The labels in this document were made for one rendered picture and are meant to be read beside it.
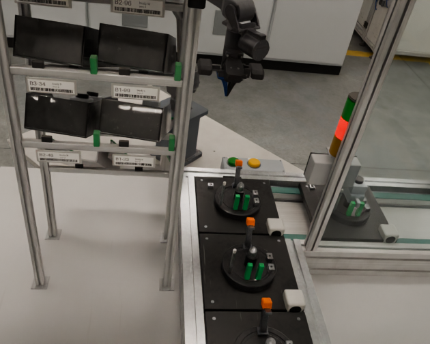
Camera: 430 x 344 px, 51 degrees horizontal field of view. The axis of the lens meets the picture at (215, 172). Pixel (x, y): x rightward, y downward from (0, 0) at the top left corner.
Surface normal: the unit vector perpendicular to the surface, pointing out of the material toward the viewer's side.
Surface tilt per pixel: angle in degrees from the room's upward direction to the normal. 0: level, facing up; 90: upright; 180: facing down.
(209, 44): 90
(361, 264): 90
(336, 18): 90
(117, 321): 0
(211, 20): 90
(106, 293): 0
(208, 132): 0
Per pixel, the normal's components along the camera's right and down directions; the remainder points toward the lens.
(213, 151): 0.13, -0.78
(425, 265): 0.08, 0.63
